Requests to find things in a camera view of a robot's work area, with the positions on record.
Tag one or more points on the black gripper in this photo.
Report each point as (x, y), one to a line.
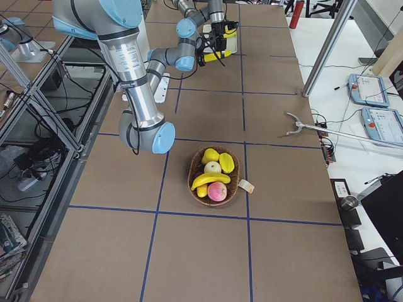
(216, 27)
(201, 56)

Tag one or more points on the yellow banana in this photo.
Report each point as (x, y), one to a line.
(208, 178)
(230, 33)
(210, 57)

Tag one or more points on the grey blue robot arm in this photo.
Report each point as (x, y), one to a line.
(214, 13)
(115, 26)

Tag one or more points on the brown wicker basket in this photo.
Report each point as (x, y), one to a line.
(197, 168)

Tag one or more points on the paper tag on basket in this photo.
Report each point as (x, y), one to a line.
(246, 185)

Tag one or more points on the pale green bear tray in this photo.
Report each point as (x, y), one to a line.
(231, 42)

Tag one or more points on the red cylinder bottle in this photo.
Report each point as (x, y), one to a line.
(297, 11)

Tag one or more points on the yellow lemon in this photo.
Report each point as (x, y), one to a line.
(209, 155)

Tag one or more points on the yellow green starfruit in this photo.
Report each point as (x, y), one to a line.
(226, 162)

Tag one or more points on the pale white apple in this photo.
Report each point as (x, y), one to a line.
(212, 166)

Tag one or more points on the small yellow fruit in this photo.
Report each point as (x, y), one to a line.
(202, 191)

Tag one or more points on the red pink apple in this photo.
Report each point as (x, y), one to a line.
(217, 191)

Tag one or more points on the black power strip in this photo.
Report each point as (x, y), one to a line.
(327, 145)

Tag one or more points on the far teach pendant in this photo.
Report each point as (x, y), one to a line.
(368, 90)

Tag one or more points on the teach pendant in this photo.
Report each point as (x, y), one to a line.
(383, 125)
(368, 90)

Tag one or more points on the near teach pendant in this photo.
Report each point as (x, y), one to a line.
(383, 125)

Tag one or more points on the steel cup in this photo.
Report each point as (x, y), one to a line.
(348, 203)

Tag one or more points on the aluminium frame post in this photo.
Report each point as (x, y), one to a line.
(330, 42)

